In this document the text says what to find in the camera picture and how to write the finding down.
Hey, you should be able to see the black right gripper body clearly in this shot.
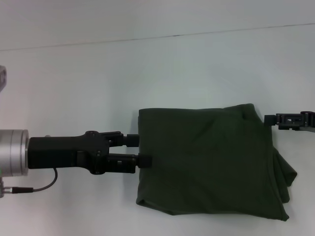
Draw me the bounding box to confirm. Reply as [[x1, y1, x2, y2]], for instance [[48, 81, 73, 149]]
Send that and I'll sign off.
[[300, 111, 315, 134]]

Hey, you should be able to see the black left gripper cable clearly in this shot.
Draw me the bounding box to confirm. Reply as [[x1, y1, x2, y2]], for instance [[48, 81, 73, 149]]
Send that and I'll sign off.
[[7, 168, 59, 194]]

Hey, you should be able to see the dark green FREE! t-shirt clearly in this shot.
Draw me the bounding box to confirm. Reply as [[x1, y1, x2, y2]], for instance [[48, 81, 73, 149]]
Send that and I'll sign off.
[[135, 103, 298, 222]]

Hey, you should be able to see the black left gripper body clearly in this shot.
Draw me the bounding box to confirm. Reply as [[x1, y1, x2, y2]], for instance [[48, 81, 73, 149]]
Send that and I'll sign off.
[[27, 130, 111, 176]]

